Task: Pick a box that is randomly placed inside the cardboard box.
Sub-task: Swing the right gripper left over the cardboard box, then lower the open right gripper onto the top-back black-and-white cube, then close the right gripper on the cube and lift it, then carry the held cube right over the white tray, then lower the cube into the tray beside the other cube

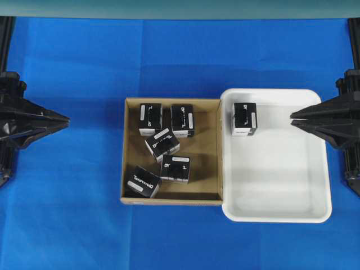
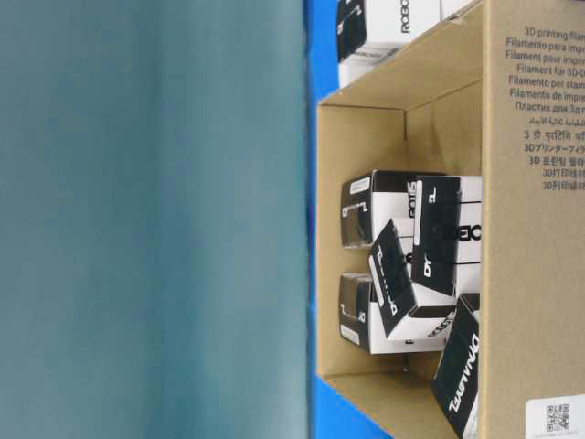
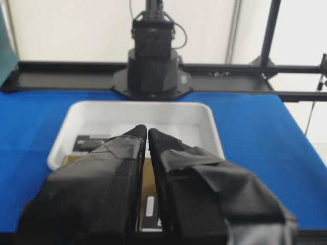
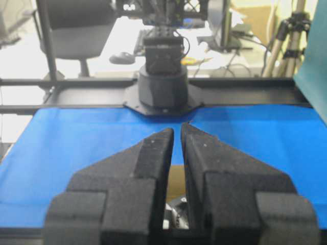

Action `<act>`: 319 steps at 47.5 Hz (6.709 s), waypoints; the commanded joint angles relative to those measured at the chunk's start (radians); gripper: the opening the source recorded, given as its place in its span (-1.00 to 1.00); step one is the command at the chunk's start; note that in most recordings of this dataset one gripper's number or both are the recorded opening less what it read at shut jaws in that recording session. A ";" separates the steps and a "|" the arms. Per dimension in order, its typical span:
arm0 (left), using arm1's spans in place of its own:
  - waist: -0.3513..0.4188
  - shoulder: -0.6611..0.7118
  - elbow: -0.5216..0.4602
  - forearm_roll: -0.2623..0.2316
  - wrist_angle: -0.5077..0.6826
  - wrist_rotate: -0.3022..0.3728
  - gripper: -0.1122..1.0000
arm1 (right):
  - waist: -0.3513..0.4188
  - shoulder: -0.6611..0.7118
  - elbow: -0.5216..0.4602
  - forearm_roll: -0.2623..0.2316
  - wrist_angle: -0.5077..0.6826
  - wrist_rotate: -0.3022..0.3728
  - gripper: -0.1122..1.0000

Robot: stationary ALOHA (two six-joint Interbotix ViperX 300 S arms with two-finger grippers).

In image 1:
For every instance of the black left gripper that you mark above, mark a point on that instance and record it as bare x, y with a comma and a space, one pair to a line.
16, 130

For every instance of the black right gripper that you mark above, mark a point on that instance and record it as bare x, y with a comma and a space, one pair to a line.
339, 136

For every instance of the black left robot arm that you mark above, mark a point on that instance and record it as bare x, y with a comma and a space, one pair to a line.
9, 154

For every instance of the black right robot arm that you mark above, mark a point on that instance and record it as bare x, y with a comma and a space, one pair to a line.
337, 120

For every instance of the black box in tray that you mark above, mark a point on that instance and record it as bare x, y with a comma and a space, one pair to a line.
244, 119

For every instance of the black box top left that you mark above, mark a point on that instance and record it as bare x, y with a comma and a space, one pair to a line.
150, 120

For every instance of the black box bottom left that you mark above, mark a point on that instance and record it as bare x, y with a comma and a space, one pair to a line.
143, 182

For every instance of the black box centre tilted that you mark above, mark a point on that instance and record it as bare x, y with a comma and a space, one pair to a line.
162, 143

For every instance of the brown cardboard box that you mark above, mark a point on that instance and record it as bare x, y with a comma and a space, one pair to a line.
205, 186

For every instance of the black box top middle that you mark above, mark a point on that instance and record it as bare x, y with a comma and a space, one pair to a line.
182, 120

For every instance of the black box lower centre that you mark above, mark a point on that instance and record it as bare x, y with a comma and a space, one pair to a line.
175, 169

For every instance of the white plastic tray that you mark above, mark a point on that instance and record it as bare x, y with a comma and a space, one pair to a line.
280, 173

